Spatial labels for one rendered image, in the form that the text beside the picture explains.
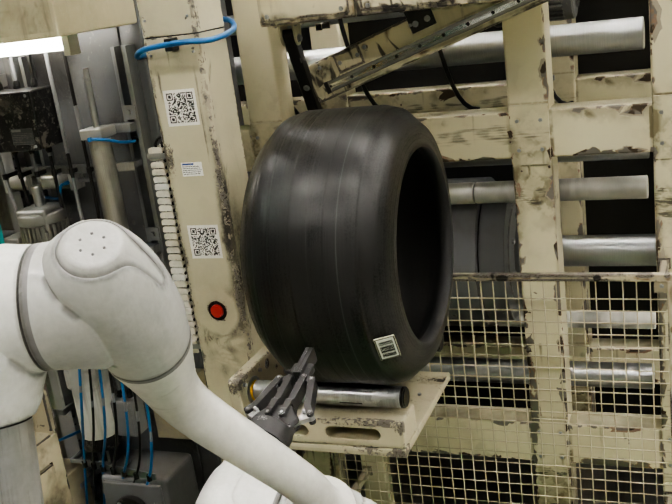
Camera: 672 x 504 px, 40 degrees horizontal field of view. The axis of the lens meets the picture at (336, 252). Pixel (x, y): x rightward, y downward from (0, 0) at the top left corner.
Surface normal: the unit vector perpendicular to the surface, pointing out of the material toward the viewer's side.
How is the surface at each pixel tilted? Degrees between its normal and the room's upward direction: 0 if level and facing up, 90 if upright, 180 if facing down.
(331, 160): 39
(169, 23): 90
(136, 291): 95
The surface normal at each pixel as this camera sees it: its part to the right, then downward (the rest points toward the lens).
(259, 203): -0.60, -0.26
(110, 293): 0.43, 0.41
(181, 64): -0.35, 0.32
